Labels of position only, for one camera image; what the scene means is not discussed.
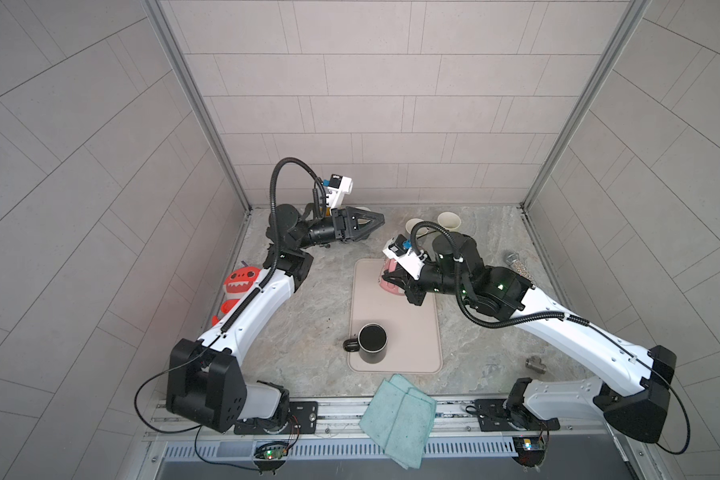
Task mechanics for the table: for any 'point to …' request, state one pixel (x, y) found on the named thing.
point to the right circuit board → (530, 449)
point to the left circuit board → (270, 456)
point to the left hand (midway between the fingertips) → (384, 230)
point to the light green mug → (450, 221)
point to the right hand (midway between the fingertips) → (385, 276)
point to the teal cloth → (400, 420)
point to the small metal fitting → (534, 362)
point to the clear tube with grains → (515, 263)
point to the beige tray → (413, 332)
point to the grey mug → (411, 223)
